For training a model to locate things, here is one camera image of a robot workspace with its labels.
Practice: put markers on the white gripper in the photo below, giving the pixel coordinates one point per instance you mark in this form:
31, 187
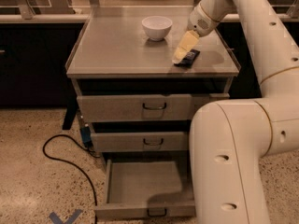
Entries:
200, 23

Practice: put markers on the dark blue rxbar wrapper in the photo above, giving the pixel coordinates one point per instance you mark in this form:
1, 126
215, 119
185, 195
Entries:
189, 58

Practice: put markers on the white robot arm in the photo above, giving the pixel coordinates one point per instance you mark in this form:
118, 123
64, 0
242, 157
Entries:
228, 137

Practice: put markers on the grey top drawer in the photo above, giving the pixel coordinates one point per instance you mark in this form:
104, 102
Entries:
116, 100

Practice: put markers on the grey drawer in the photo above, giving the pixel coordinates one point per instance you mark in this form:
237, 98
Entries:
135, 136
116, 100
146, 188

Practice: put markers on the grey drawer cabinet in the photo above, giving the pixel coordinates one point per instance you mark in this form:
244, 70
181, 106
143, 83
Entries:
115, 46

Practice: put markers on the grey middle drawer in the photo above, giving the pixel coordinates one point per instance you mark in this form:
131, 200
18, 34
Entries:
135, 136

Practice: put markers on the grey bottom drawer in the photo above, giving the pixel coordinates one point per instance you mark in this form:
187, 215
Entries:
146, 188

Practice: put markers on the white ceramic bowl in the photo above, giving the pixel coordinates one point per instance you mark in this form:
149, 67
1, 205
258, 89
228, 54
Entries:
157, 27

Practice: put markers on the blue power adapter box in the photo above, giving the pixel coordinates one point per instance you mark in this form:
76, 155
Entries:
86, 136

